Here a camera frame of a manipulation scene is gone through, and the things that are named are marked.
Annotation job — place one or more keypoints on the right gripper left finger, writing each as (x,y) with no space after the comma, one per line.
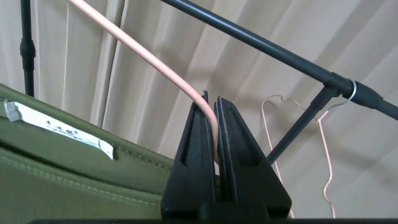
(189,186)

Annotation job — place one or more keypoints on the green long-sleeved shirt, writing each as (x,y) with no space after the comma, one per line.
(62,174)

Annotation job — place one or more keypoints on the pink clothes hanger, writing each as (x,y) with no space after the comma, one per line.
(324,140)
(140,51)

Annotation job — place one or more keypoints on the black clothes rack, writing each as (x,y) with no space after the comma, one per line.
(248,39)

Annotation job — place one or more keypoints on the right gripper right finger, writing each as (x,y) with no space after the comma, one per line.
(252,186)

